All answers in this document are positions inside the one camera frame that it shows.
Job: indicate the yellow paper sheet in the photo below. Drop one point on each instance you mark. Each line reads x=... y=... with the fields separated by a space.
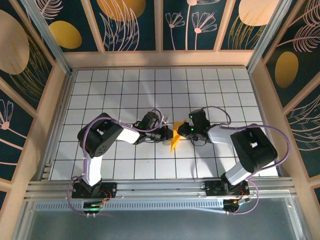
x=174 y=143

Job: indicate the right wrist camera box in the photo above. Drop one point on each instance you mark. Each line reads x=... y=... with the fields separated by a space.
x=188 y=122

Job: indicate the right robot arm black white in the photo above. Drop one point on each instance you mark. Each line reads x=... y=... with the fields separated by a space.
x=255 y=147

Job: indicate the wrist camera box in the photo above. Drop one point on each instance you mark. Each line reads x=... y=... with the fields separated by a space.
x=164 y=120
x=188 y=122

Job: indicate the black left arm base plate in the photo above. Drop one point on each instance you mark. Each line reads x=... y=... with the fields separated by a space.
x=110 y=187

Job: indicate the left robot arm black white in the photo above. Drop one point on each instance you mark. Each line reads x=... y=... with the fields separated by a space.
x=100 y=140

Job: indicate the grey metal sheet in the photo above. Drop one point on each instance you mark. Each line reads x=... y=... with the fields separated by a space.
x=160 y=225

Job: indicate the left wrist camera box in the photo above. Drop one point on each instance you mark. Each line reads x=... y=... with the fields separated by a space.
x=164 y=120

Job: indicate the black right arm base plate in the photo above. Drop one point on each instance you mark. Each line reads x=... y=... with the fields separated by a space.
x=212 y=187

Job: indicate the aluminium mounting rail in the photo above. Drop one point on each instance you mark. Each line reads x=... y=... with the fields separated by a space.
x=160 y=187

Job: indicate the aluminium frame post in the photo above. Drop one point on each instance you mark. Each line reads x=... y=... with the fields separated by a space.
x=50 y=40
x=269 y=35

